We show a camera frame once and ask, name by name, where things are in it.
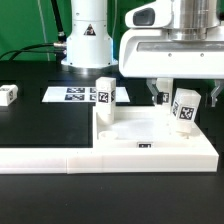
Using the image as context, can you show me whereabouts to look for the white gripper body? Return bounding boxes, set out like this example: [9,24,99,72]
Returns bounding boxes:
[119,26,224,79]

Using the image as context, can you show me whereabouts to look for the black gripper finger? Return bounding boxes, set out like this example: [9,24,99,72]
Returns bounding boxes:
[207,79,224,107]
[146,79,164,105]

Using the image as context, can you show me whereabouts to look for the white square tabletop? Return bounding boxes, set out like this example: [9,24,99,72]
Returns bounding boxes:
[93,106,201,148]

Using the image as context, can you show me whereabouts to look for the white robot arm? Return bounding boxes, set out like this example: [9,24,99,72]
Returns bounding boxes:
[62,0,224,105]

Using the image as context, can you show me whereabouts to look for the white tag marker sheet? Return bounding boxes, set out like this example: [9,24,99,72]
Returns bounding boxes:
[41,86,131,103]

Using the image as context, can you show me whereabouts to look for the white L-shaped obstacle fence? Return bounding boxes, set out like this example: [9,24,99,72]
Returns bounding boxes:
[0,130,219,174]

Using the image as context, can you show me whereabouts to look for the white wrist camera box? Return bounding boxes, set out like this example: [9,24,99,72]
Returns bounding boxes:
[125,0,172,29]

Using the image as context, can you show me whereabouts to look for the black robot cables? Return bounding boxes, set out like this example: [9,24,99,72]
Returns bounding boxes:
[0,0,69,62]

